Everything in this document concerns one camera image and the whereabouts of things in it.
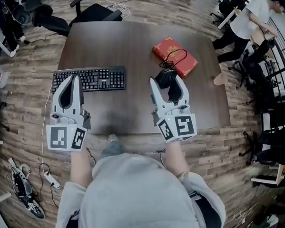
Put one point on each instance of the black mouse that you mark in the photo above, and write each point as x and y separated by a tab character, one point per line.
164	77

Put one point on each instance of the black waist bag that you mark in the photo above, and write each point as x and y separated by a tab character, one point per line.
209	210

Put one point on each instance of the person's right forearm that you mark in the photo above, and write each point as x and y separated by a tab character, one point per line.
176	158

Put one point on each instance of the wooden desk with white legs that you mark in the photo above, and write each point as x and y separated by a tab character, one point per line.
226	20

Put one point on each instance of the black keyboard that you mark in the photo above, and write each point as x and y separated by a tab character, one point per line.
104	78

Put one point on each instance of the cardboard box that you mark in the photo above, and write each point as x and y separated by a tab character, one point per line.
263	35

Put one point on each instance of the white power strip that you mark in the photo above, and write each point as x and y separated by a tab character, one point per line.
50	179

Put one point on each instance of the red book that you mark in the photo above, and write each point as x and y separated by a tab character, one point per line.
163	45

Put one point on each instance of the person's white shoe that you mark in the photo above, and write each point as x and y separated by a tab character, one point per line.
113	138

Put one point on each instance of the tan round stool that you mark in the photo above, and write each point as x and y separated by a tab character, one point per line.
219	78

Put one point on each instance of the person's grey shirt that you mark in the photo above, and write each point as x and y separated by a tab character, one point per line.
137	191

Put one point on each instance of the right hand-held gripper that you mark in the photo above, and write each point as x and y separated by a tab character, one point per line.
180	125

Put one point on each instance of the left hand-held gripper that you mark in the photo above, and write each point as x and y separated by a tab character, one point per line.
61	136

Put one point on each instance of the person's leg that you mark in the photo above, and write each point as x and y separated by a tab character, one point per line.
111	149

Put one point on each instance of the person's left forearm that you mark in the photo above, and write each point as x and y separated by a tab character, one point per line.
81	167

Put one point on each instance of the spare grey gripper device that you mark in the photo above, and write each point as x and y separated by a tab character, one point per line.
25	191

